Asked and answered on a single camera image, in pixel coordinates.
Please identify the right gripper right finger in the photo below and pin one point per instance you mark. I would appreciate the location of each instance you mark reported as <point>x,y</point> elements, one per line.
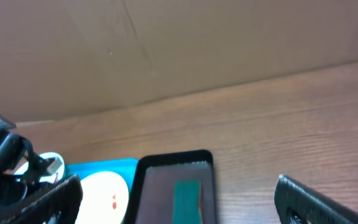
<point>297,203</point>

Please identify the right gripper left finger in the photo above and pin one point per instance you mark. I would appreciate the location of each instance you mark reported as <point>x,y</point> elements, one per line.
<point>58,203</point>

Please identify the yellow green plate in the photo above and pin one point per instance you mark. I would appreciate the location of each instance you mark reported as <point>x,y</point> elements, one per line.
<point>105,199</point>

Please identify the green scrubbing sponge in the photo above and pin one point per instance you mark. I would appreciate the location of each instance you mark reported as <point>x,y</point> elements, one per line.
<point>187,203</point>

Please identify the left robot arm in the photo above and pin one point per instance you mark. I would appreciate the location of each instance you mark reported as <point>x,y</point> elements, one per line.
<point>13,152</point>

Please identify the teal plastic tray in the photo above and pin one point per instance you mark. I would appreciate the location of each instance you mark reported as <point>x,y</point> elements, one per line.
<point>124,167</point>

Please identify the black water tray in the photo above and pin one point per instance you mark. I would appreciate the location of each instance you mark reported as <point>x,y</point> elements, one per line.
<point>151,198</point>

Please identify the light blue plate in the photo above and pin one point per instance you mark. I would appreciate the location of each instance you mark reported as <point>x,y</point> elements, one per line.
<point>48,167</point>

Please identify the cardboard backdrop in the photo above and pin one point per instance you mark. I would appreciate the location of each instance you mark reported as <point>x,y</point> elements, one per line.
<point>64,58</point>

